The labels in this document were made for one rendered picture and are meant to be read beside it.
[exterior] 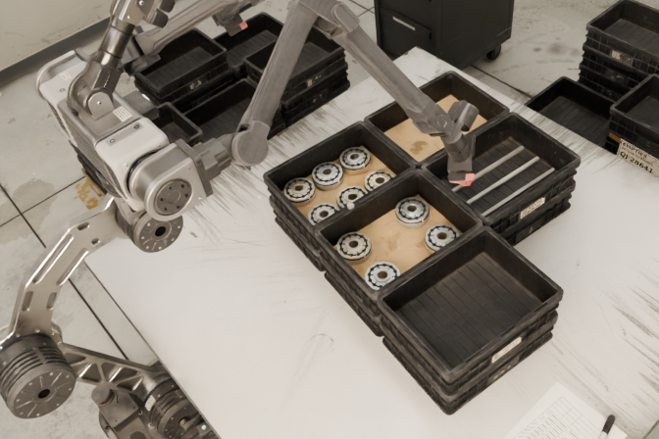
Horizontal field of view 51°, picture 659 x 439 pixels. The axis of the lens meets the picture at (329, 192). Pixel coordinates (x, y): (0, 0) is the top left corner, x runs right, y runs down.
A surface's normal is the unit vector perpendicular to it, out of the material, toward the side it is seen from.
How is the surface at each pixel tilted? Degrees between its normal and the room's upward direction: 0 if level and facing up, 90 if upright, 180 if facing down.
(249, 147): 54
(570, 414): 0
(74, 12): 90
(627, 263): 0
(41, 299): 90
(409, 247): 0
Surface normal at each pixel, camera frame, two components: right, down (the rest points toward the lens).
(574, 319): -0.11, -0.67
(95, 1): 0.64, 0.51
